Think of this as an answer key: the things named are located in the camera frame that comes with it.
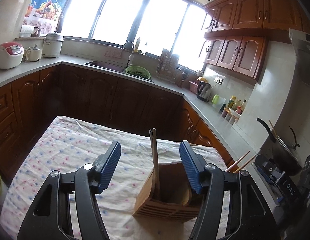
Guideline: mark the wooden upper cabinets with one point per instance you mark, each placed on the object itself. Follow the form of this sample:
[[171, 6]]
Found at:
[[247, 12]]

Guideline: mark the clear pump bottle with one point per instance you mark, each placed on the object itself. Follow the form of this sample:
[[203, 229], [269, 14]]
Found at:
[[146, 49]]

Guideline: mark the kitchen window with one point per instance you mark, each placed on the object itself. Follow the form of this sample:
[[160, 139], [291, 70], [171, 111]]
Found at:
[[125, 12]]

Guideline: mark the hanging dishcloth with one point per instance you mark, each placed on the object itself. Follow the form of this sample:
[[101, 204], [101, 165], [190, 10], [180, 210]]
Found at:
[[113, 52]]

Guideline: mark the group of condiment bottles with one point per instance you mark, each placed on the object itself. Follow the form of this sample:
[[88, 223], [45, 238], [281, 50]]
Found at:
[[231, 117]]

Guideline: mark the small white cooker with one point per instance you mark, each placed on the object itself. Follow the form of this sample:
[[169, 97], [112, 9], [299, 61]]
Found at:
[[33, 53]]

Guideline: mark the pink box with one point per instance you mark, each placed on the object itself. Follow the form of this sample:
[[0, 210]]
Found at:
[[194, 87]]

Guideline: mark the wall power outlet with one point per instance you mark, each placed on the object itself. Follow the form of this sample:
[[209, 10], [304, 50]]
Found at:
[[218, 80]]

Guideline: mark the wooden utensil holder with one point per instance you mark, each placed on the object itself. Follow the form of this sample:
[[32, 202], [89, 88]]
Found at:
[[167, 180]]

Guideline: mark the green colander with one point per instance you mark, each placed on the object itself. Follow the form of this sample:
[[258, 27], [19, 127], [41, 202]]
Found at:
[[138, 72]]

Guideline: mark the knife and dish rack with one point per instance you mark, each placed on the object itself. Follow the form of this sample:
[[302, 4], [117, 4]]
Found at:
[[167, 65]]

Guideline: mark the grey kitchen countertop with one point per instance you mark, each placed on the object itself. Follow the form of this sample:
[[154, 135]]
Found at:
[[170, 87]]

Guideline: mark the pair of chopsticks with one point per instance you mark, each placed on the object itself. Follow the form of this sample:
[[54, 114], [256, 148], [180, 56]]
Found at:
[[153, 155]]

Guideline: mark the floral white tablecloth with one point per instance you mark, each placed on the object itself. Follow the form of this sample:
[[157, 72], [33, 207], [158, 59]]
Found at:
[[69, 152]]

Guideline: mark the white and red rice cooker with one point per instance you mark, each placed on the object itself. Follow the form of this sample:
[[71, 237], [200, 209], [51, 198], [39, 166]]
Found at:
[[8, 56]]

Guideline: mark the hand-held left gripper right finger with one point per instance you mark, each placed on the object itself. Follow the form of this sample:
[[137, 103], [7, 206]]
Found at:
[[191, 170]]

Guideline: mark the wooden chopstick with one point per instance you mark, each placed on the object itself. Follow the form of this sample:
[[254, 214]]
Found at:
[[238, 160], [246, 163]]

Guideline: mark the wooden lower cabinets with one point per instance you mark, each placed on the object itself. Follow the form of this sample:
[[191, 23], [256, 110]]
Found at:
[[94, 97]]

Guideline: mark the red cap sauce bottle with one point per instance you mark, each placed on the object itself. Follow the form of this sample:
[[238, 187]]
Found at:
[[241, 108]]

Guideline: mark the fruit and palm poster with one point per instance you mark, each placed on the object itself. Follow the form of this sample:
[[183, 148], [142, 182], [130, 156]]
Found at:
[[48, 2]]

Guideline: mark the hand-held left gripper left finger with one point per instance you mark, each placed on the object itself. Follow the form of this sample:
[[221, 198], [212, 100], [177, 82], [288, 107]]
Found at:
[[109, 167]]

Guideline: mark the thin wooden stick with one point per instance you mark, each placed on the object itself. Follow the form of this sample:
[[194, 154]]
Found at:
[[273, 129]]

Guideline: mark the kitchen sink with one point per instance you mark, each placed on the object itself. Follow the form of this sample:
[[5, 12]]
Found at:
[[104, 66]]

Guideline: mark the range hood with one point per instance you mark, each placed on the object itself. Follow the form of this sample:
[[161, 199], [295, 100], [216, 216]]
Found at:
[[305, 60]]

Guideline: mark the black wok with lid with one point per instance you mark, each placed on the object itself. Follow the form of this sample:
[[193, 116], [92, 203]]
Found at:
[[285, 152]]

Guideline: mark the chrome sink faucet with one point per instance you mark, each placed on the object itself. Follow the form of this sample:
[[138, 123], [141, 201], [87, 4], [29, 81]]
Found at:
[[131, 55]]

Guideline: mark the yellow bottle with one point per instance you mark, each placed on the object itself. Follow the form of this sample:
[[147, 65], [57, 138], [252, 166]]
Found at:
[[138, 45]]

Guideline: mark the condiment jar with yellow lid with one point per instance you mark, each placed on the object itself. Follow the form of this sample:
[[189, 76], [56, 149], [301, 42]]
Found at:
[[231, 102]]

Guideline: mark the scissors holder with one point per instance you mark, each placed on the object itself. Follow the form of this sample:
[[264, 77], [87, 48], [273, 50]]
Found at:
[[185, 76]]

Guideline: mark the large white rice cooker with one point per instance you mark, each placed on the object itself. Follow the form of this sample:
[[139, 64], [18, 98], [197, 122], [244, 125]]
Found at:
[[52, 46]]

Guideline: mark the steel electric kettle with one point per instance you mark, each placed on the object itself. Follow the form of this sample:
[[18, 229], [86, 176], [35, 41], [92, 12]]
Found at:
[[204, 91]]

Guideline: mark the wooden cabinets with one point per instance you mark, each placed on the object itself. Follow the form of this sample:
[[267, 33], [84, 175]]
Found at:
[[94, 97], [247, 12]]

